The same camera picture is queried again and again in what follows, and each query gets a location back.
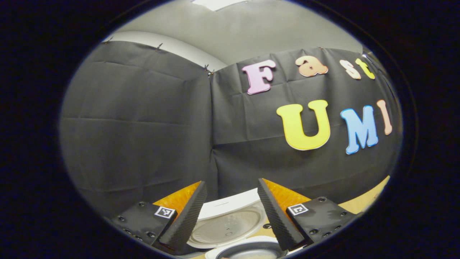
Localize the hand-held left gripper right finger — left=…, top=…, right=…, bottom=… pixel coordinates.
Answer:
left=257, top=178, right=360, bottom=251

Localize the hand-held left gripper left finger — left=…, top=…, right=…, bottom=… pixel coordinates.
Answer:
left=110, top=181, right=208, bottom=252

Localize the white rice cooker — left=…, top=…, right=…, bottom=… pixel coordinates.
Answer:
left=187, top=188, right=288, bottom=259

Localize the large ceiling light panel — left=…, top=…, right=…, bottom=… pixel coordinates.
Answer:
left=192, top=0, right=248, bottom=11

